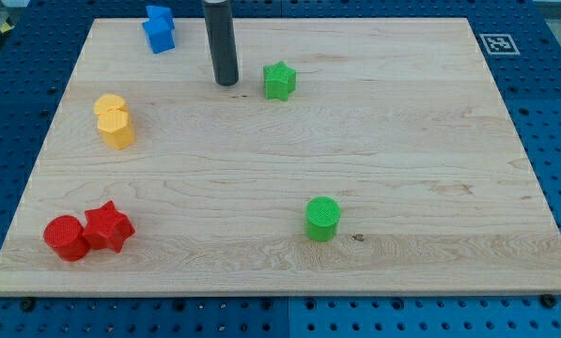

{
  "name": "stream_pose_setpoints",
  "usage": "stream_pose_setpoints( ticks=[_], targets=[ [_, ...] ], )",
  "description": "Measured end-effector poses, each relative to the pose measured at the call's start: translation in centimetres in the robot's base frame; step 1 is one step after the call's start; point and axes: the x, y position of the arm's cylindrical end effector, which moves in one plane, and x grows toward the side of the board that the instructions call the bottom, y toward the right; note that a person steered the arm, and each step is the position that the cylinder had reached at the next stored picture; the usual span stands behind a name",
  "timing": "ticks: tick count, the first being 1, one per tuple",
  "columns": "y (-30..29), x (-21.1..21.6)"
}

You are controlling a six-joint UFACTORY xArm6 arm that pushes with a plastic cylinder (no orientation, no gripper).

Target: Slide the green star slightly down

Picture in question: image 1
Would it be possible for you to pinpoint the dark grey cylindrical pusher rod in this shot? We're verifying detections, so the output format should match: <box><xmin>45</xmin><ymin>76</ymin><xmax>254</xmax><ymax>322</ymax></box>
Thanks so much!
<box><xmin>202</xmin><ymin>0</ymin><xmax>239</xmax><ymax>86</ymax></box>

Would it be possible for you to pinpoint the green star block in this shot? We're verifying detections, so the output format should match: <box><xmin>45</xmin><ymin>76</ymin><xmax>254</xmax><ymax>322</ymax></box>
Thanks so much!
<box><xmin>263</xmin><ymin>61</ymin><xmax>297</xmax><ymax>101</ymax></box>

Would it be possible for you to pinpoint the red star block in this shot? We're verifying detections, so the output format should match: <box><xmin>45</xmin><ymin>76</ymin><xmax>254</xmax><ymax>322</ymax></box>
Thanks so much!
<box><xmin>83</xmin><ymin>200</ymin><xmax>135</xmax><ymax>253</ymax></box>

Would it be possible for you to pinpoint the blue block behind cube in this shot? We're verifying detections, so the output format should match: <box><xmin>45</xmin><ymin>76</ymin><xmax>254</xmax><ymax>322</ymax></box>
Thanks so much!
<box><xmin>146</xmin><ymin>5</ymin><xmax>175</xmax><ymax>29</ymax></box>

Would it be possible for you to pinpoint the yellow cylinder block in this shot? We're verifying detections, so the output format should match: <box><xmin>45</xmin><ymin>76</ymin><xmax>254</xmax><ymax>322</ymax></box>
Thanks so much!
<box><xmin>93</xmin><ymin>93</ymin><xmax>129</xmax><ymax>116</ymax></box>

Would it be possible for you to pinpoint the yellow hexagon block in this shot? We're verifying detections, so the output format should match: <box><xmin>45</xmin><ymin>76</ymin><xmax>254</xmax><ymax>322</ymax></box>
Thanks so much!
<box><xmin>97</xmin><ymin>110</ymin><xmax>135</xmax><ymax>149</ymax></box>

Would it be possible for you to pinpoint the green cylinder block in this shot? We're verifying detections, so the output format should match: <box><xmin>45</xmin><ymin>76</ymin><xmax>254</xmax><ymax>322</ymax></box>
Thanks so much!
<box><xmin>305</xmin><ymin>196</ymin><xmax>341</xmax><ymax>242</ymax></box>

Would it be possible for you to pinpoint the red cylinder block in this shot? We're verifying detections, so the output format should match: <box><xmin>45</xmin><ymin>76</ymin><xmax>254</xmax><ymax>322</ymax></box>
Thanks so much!
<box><xmin>43</xmin><ymin>215</ymin><xmax>90</xmax><ymax>262</ymax></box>

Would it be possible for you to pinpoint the light wooden board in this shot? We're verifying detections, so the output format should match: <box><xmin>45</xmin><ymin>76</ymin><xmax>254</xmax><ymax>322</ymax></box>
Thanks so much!
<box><xmin>0</xmin><ymin>18</ymin><xmax>561</xmax><ymax>298</ymax></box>

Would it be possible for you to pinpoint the white fiducial marker tag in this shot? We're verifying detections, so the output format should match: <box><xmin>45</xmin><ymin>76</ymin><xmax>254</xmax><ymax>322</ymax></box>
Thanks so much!
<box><xmin>479</xmin><ymin>33</ymin><xmax>520</xmax><ymax>55</ymax></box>

